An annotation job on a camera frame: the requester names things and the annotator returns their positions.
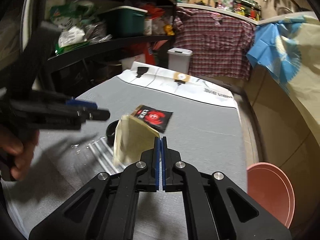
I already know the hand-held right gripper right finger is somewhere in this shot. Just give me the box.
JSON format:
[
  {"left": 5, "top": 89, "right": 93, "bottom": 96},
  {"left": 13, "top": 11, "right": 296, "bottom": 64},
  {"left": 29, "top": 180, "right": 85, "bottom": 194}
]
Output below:
[{"left": 161, "top": 136, "right": 292, "bottom": 240}]

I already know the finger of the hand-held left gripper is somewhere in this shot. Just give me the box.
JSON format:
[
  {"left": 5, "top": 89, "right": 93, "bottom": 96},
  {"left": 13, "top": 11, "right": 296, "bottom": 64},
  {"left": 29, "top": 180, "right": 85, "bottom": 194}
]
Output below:
[
  {"left": 30, "top": 106, "right": 111, "bottom": 130},
  {"left": 32, "top": 90, "right": 98, "bottom": 110}
]

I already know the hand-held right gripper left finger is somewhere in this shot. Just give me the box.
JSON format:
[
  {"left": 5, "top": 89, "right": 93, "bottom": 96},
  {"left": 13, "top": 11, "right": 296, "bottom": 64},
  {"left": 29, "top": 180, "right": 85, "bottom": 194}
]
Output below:
[{"left": 29, "top": 136, "right": 160, "bottom": 240}]

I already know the beige paper packet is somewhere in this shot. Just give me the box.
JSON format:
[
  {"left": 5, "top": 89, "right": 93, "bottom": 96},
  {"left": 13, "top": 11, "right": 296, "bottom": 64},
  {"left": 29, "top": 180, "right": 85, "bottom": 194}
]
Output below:
[{"left": 113, "top": 115, "right": 160, "bottom": 167}]

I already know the person's left hand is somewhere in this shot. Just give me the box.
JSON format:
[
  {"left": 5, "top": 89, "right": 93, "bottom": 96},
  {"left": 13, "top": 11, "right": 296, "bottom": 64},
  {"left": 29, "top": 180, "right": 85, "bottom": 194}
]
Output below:
[{"left": 0, "top": 125, "right": 40, "bottom": 181}]

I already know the clear plastic tube bundle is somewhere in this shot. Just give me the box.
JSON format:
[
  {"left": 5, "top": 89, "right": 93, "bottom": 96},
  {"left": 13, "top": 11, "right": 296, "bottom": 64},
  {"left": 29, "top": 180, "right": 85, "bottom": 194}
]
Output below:
[{"left": 86, "top": 137, "right": 125, "bottom": 174}]

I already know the black sachet with red print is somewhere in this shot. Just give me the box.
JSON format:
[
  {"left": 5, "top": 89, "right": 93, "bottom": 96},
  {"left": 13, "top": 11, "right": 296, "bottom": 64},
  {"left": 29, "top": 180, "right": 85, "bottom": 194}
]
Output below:
[{"left": 130, "top": 104, "right": 173, "bottom": 134}]

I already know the black metal shelf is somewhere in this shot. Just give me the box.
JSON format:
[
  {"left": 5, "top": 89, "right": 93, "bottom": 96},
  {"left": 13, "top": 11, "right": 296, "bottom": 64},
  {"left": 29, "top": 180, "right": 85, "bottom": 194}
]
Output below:
[{"left": 37, "top": 0, "right": 177, "bottom": 85}]

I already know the white and green packet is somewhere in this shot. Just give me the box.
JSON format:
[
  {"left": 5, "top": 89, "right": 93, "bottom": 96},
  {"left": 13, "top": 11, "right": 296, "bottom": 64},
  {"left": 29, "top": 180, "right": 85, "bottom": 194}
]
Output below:
[{"left": 55, "top": 26, "right": 88, "bottom": 54}]

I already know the crumpled clear plastic wrap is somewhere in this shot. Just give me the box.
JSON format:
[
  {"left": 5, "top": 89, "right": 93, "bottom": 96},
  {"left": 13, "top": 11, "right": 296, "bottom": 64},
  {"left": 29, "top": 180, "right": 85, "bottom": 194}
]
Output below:
[{"left": 85, "top": 21, "right": 113, "bottom": 43}]

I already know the white printed cardboard sheet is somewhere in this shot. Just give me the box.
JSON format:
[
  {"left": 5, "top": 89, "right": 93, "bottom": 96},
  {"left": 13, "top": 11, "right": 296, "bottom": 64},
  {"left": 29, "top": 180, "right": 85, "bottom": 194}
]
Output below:
[{"left": 122, "top": 61, "right": 238, "bottom": 109}]

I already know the orange plastic bag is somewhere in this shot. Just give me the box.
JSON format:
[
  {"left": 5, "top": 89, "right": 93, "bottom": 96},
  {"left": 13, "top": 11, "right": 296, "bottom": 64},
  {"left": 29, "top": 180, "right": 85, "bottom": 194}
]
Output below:
[{"left": 135, "top": 41, "right": 163, "bottom": 67}]

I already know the green storage box white lid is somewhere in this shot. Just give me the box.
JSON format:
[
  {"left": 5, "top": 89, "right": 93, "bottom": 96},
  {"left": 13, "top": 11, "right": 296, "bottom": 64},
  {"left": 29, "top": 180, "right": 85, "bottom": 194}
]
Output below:
[{"left": 100, "top": 6, "right": 148, "bottom": 38}]

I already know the green printed plastic bag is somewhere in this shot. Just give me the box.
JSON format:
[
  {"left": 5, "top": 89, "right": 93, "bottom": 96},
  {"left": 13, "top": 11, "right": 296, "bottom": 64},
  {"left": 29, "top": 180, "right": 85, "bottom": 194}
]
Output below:
[{"left": 49, "top": 1, "right": 97, "bottom": 28}]

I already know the white lidded bin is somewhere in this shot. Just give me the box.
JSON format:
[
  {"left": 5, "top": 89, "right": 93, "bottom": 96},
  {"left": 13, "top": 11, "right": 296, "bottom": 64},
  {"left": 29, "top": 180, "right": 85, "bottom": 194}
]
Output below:
[{"left": 167, "top": 48, "right": 193, "bottom": 74}]

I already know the red plaid shirt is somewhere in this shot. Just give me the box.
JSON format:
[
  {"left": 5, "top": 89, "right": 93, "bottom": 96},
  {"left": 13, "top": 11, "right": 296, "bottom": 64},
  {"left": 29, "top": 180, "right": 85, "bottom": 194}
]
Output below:
[{"left": 174, "top": 7, "right": 255, "bottom": 80}]

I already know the blue and cream cloth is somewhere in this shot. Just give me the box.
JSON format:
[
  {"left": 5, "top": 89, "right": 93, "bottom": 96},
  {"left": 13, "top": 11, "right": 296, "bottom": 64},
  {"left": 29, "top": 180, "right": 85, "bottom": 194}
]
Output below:
[{"left": 246, "top": 15, "right": 320, "bottom": 95}]

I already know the row of condiment bottles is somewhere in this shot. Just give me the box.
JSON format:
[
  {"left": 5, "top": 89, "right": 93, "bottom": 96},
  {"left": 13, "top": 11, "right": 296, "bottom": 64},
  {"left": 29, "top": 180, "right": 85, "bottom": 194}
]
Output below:
[{"left": 234, "top": 0, "right": 262, "bottom": 22}]

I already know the black ring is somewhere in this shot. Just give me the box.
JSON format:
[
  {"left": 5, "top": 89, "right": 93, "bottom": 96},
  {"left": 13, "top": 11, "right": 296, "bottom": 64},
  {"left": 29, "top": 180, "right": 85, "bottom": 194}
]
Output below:
[{"left": 106, "top": 120, "right": 120, "bottom": 145}]

